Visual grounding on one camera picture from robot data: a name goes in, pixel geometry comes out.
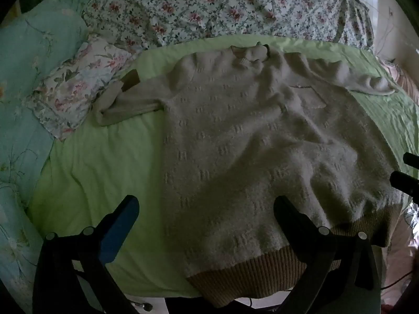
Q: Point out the pale blue floral blanket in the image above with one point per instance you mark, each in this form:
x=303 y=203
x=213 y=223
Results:
x=26 y=72

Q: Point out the red flower print quilt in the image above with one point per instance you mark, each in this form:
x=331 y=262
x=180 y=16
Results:
x=212 y=3

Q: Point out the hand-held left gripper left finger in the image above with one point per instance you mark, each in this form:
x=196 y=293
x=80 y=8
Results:
x=120 y=229

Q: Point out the pink cloth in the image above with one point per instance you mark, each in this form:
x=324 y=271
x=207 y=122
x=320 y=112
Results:
x=404 y=81

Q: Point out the light green bed sheet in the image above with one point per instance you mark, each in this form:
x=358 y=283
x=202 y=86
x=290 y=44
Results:
x=108 y=170

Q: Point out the cream knit sweater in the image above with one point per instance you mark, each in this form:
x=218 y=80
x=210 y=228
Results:
x=242 y=144

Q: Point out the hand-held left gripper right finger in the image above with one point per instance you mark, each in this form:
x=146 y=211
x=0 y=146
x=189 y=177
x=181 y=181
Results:
x=294 y=225

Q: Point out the pastel floral pillow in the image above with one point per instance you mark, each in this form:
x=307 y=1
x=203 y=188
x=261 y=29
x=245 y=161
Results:
x=78 y=85

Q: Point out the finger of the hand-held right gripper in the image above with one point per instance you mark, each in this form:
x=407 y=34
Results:
x=406 y=181
x=412 y=160

